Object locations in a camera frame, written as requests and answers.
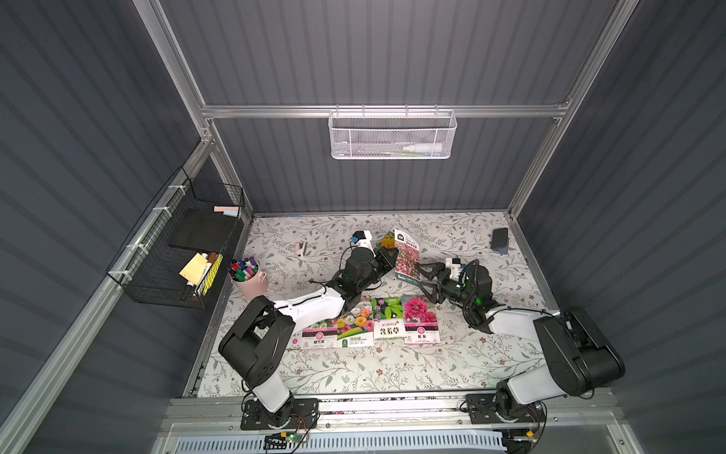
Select green mimosa seed packet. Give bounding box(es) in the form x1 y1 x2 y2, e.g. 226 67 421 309
372 297 406 341

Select pink hollyhock seed packet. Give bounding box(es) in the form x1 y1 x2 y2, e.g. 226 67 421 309
401 296 441 345

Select chrysanthemum seed packet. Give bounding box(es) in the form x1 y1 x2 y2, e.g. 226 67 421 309
289 319 338 350

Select yellow sunflower seed packet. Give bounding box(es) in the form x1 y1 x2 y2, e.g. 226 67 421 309
379 231 396 250

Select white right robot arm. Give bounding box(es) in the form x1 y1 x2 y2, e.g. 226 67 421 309
415 259 626 422

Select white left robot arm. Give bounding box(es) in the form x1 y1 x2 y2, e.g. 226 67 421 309
219 247 399 414

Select black rectangular block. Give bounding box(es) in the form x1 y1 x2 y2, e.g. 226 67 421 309
491 227 509 255

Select pink pen cup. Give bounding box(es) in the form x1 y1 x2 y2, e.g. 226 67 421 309
229 257 268 302

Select white tube in basket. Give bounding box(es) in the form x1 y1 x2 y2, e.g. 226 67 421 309
403 143 444 155

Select black notebook in basket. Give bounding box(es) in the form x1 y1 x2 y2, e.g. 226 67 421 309
168 209 237 253

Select yellow sticky notes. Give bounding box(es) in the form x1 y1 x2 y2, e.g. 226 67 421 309
179 253 208 286

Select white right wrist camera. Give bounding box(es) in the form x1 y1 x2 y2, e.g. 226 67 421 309
445 257 462 279

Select white wire mesh basket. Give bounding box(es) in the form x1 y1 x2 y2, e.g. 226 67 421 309
328 108 458 160

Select black wire wall basket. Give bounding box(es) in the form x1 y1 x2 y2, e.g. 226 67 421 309
107 168 246 309

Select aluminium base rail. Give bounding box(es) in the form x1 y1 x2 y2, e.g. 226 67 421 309
151 389 644 453

